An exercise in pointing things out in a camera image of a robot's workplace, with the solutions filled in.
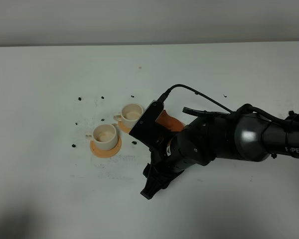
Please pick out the white teacup rear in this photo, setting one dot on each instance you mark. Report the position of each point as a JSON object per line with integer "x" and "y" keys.
{"x": 129, "y": 115}

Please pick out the brown clay teapot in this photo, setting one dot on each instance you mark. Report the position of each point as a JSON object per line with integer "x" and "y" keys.
{"x": 171, "y": 123}

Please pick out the white teacup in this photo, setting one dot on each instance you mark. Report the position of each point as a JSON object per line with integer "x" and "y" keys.
{"x": 104, "y": 136}
{"x": 129, "y": 115}

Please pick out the orange coaster front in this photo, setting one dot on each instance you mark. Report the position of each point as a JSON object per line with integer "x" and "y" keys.
{"x": 105, "y": 153}

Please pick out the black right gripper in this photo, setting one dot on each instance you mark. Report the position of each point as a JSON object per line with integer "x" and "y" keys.
{"x": 176, "y": 153}

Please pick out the orange coaster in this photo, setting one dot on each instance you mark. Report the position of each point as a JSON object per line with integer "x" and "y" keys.
{"x": 124, "y": 128}
{"x": 105, "y": 153}

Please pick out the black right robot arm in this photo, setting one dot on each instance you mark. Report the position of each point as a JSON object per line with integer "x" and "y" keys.
{"x": 247, "y": 134}

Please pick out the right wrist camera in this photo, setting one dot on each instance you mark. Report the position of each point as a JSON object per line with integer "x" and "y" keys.
{"x": 147, "y": 130}

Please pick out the orange coaster rear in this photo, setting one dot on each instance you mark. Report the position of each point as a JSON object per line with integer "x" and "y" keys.
{"x": 124, "y": 128}

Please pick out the white teacup front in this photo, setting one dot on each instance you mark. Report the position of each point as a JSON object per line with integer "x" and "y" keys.
{"x": 104, "y": 136}

